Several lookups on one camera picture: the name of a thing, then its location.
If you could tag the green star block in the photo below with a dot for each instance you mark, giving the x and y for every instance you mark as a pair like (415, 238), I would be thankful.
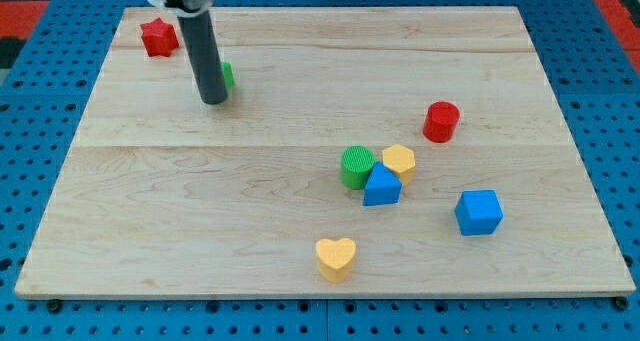
(228, 75)

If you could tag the red star block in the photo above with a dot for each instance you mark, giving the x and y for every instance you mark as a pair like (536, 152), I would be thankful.
(159, 38)

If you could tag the green cylinder block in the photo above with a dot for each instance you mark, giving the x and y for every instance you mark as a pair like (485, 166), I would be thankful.
(357, 163)

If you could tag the wooden board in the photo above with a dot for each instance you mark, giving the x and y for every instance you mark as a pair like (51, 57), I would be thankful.
(162, 197)

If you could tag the blue triangle block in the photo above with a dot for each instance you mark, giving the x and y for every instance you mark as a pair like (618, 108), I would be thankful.
(382, 187)

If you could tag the yellow hexagon block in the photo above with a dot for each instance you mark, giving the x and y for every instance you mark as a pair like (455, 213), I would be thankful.
(400, 160)

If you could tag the yellow heart block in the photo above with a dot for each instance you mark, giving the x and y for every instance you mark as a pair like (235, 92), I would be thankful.
(335, 258)

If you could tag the red cylinder block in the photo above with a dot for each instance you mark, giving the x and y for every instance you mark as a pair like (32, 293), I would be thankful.
(441, 121)

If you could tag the blue cube block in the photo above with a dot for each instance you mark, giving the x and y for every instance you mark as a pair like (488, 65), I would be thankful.
(478, 212)

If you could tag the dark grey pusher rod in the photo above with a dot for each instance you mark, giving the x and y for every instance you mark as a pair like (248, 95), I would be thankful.
(201, 46)

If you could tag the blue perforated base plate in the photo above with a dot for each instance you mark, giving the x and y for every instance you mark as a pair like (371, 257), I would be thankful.
(50, 81)

